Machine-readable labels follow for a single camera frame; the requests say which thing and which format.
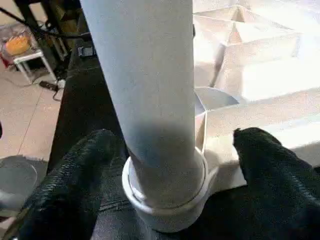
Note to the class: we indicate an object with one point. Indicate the small white stool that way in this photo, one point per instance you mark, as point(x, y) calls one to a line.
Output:
point(32, 57)

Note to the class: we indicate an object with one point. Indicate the white plastic table leg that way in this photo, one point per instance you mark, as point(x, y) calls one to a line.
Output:
point(150, 90)

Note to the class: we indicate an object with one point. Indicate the grey round floor disc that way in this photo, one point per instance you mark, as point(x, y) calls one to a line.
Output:
point(20, 180)

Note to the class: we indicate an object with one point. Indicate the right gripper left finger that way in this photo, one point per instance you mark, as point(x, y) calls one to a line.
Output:
point(55, 200)

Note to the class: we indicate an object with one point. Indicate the black work mat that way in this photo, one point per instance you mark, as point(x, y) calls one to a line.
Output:
point(80, 105)

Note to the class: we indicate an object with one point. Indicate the white plastic table top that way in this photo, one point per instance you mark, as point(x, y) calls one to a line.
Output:
point(260, 75)

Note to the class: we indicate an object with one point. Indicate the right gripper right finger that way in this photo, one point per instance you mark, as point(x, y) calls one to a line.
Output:
point(285, 200)

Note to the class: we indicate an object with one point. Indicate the orange round object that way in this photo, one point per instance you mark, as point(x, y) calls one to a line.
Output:
point(17, 45)

